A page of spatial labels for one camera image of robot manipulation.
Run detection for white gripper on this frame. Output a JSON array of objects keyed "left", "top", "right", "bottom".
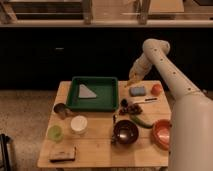
[{"left": 129, "top": 54, "right": 152, "bottom": 80}]

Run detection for yellow banana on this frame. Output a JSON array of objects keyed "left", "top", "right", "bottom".
[{"left": 126, "top": 78, "right": 138, "bottom": 87}]

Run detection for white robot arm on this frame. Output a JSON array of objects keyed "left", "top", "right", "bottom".
[{"left": 127, "top": 39, "right": 213, "bottom": 171}]

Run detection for blue sponge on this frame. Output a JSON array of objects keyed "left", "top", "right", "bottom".
[{"left": 129, "top": 86, "right": 146, "bottom": 97}]

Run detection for orange tomato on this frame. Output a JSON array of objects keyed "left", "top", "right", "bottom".
[{"left": 151, "top": 84, "right": 163, "bottom": 96}]

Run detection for dark eggplant piece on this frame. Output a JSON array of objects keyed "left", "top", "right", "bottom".
[{"left": 120, "top": 99, "right": 128, "bottom": 107}]

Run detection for bunch of dark grapes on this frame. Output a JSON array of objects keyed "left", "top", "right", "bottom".
[{"left": 119, "top": 104, "right": 142, "bottom": 115}]

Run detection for green cucumber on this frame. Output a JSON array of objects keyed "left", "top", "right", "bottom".
[{"left": 130, "top": 115, "right": 153, "bottom": 129}]

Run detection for green plastic tray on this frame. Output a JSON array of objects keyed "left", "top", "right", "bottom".
[{"left": 66, "top": 76, "right": 119, "bottom": 112}]

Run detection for dark purple bowl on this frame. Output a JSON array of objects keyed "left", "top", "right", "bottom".
[{"left": 113, "top": 120, "right": 139, "bottom": 145}]

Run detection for orange bowl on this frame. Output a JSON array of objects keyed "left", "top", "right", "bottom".
[{"left": 151, "top": 119, "right": 170, "bottom": 150}]

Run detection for small metal cup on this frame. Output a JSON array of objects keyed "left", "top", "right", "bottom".
[{"left": 53, "top": 103, "right": 68, "bottom": 119}]

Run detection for green plastic cup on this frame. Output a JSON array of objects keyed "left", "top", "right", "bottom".
[{"left": 47, "top": 125, "right": 63, "bottom": 142}]

